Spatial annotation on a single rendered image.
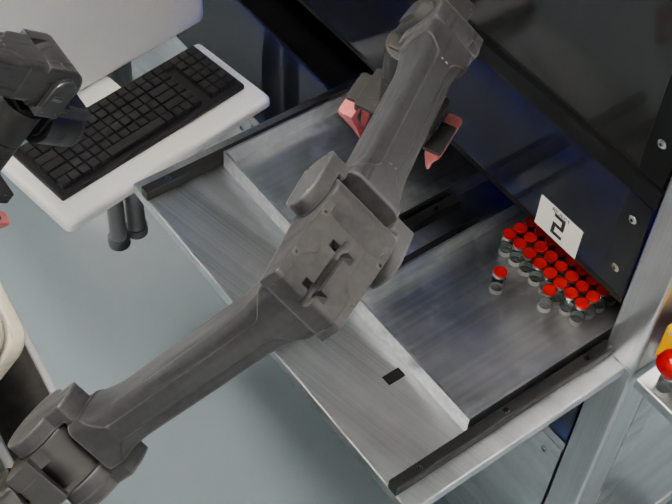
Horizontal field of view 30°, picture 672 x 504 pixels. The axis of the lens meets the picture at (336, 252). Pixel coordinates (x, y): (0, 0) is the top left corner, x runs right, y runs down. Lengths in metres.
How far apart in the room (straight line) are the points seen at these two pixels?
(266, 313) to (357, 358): 0.75
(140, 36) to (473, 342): 0.86
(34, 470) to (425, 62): 0.56
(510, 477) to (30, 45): 1.25
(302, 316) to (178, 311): 1.90
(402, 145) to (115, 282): 1.87
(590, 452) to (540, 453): 0.15
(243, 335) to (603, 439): 1.02
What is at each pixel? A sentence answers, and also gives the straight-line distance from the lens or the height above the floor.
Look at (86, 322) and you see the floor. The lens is 2.94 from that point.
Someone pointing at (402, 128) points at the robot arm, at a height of 1.51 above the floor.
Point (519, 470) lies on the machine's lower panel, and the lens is 2.27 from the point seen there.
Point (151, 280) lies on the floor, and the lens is 2.99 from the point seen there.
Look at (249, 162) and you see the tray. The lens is 2.03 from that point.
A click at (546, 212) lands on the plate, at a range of 1.82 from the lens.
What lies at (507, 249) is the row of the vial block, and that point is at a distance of 1.92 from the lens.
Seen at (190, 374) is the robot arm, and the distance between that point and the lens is 1.13.
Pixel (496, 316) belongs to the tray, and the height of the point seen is 0.88.
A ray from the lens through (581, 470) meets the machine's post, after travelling 2.11.
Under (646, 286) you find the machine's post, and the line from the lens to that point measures 1.73.
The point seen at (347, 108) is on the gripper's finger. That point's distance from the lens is 1.56.
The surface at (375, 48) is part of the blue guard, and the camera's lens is 2.00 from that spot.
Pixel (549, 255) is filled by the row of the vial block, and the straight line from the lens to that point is 1.90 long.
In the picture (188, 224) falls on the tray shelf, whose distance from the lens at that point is 1.94.
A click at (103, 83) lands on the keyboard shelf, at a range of 2.29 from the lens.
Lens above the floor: 2.36
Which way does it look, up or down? 51 degrees down
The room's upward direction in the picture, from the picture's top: 5 degrees clockwise
